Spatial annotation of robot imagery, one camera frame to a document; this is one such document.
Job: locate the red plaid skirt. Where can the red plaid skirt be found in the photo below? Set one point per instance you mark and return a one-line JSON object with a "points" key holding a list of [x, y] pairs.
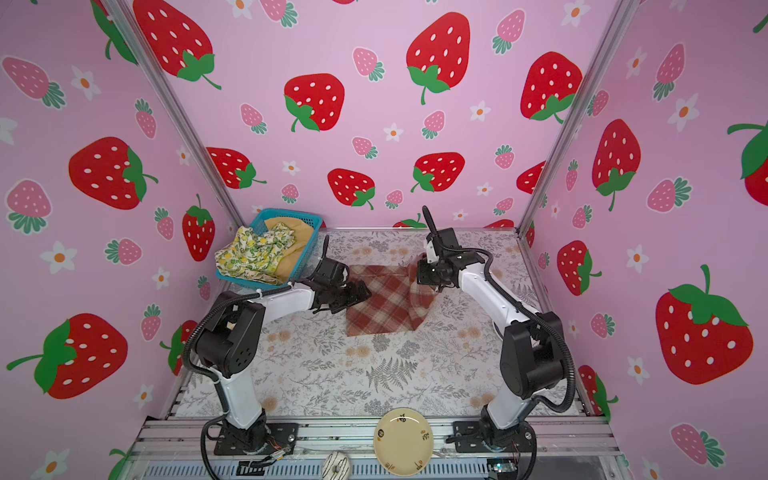
{"points": [[397, 303]]}

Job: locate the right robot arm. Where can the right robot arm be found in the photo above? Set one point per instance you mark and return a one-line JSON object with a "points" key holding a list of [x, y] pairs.
{"points": [[536, 365]]}

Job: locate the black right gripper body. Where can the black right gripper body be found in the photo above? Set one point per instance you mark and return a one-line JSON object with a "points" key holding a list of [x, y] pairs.
{"points": [[429, 271]]}

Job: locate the tan skirt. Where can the tan skirt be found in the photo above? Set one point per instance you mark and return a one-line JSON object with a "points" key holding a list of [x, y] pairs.
{"points": [[302, 235]]}

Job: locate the teal plastic basket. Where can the teal plastic basket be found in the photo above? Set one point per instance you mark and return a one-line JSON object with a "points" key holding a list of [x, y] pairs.
{"points": [[258, 225]]}

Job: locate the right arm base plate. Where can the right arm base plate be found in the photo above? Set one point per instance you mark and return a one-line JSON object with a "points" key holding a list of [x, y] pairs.
{"points": [[480, 441]]}

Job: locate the aluminium frame rail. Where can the aluminium frame rail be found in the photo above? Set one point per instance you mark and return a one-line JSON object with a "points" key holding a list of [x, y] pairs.
{"points": [[570, 447]]}

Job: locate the chocolate drizzled donut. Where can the chocolate drizzled donut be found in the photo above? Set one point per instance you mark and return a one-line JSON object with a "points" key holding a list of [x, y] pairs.
{"points": [[337, 466]]}

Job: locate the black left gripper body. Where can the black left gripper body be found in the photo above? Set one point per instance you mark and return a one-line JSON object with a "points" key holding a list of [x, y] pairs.
{"points": [[346, 296]]}

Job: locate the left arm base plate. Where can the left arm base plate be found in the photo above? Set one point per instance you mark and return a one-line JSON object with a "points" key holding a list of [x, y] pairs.
{"points": [[259, 440]]}

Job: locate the lemon print skirt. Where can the lemon print skirt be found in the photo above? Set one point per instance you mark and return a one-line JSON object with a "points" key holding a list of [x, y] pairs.
{"points": [[256, 257]]}

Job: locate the cream plate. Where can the cream plate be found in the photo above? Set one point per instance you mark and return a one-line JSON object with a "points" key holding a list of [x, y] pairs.
{"points": [[403, 442]]}

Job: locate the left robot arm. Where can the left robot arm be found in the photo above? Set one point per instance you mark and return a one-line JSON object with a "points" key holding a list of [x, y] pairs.
{"points": [[225, 343]]}

